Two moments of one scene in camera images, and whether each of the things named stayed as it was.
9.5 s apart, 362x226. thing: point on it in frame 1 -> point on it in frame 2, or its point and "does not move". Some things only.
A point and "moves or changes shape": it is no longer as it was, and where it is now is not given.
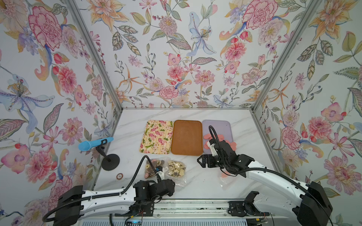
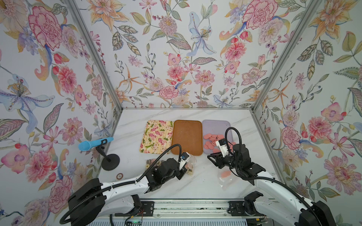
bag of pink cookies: [226, 181] does not move
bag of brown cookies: [149, 170] does not move
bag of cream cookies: [175, 170] moves or changes shape
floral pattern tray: [157, 137] does not move
